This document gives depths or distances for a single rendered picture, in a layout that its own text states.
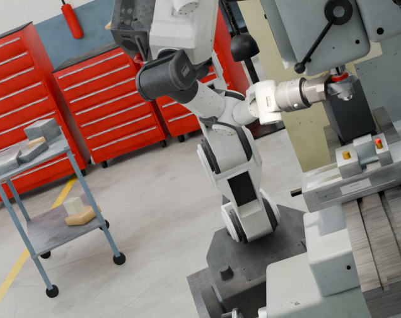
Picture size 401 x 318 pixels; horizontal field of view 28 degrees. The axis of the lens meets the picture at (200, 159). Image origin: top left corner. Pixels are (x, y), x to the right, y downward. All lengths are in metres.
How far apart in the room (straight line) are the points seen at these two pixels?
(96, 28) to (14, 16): 1.20
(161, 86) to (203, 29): 0.22
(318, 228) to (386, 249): 0.46
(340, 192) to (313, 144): 1.82
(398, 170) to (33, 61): 5.27
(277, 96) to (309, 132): 1.82
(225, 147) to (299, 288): 0.65
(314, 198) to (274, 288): 0.32
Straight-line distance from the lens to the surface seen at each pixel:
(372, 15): 2.05
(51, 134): 5.26
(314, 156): 4.08
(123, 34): 2.41
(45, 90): 7.20
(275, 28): 2.14
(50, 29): 11.69
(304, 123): 4.03
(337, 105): 2.69
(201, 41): 2.36
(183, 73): 2.30
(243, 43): 2.05
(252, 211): 2.93
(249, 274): 2.85
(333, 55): 2.08
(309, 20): 2.06
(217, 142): 2.75
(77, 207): 5.16
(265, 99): 2.26
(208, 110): 2.44
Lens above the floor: 1.82
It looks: 16 degrees down
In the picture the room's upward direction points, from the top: 23 degrees counter-clockwise
